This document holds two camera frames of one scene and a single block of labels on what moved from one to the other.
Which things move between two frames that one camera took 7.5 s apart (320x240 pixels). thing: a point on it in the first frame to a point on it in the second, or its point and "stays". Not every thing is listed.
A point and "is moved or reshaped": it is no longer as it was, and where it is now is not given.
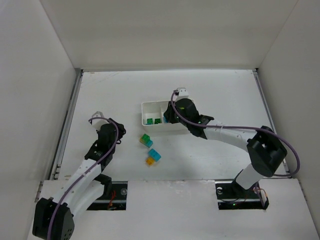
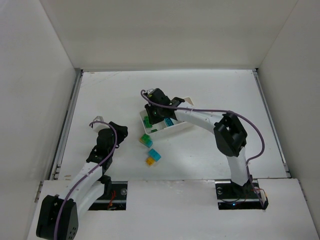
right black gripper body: x=171 y=113 to x=152 y=115
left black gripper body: x=118 y=126 stays
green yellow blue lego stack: x=146 y=140 stays
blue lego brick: x=154 y=154 stays
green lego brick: x=149 y=121 is moved or reshaped
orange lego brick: x=150 y=161 stays
